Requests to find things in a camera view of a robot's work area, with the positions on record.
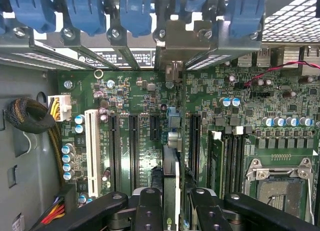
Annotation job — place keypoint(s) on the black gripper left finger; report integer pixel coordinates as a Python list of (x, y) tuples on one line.
[(147, 211)]

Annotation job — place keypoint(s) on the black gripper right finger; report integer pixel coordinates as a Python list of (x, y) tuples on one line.
[(207, 216)]

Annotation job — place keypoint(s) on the installed labelled RAM stick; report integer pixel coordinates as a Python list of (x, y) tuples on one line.
[(216, 163)]

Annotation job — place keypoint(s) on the black RAM slot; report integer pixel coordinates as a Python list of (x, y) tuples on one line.
[(228, 166), (239, 166)]

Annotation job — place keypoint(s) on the long black expansion slot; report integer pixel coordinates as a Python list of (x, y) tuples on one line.
[(134, 153), (195, 151), (114, 153)]

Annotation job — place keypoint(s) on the CPU socket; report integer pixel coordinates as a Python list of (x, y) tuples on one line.
[(280, 188)]

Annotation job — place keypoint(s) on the white expansion slot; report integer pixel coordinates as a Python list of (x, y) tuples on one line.
[(92, 153)]

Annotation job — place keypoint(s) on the short black expansion slot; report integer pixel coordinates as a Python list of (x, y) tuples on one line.
[(155, 127)]

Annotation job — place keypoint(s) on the metal locking lever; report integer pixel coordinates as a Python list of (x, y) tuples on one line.
[(310, 198)]

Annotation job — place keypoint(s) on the green motherboard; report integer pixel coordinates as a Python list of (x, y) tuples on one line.
[(150, 96)]

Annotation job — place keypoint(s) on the grey power supply with label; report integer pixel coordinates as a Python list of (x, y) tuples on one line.
[(27, 151)]

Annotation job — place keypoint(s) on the white power connector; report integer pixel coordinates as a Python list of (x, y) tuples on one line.
[(61, 107)]

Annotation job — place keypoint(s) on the metal slot cover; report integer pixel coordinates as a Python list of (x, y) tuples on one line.
[(37, 53), (97, 58), (128, 58), (225, 58)]

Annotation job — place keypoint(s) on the metal rear port block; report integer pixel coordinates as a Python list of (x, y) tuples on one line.
[(280, 56)]

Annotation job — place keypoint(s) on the blue slot retaining clip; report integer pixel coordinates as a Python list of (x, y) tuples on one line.
[(247, 13), (192, 1), (136, 13), (32, 8), (86, 11)]

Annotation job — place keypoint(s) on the open dark grey PC case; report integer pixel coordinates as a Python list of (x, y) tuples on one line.
[(287, 21)]

